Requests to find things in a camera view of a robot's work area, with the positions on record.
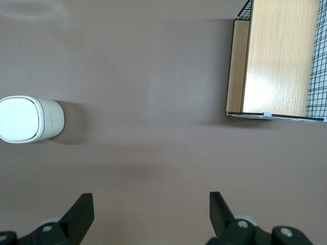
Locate cream white trash can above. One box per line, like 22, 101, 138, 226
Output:
0, 95, 65, 144

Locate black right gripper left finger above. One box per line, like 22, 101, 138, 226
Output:
0, 193, 95, 245

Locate wooden shelf with wire mesh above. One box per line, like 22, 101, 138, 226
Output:
225, 0, 327, 124

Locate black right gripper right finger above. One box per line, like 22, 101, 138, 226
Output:
205, 191, 314, 245

